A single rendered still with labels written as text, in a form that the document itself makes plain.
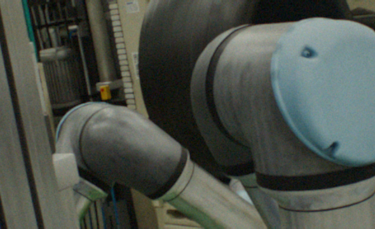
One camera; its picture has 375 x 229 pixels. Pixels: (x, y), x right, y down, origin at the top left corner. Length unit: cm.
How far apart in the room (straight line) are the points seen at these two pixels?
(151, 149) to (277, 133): 58
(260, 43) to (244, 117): 6
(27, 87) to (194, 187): 53
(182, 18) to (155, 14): 10
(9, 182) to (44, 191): 5
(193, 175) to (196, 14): 67
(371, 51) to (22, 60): 32
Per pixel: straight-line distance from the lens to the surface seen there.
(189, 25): 188
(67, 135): 135
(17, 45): 79
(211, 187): 129
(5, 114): 77
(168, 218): 221
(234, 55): 72
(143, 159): 123
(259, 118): 69
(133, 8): 227
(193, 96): 78
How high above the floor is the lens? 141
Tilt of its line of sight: 9 degrees down
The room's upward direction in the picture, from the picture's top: 10 degrees counter-clockwise
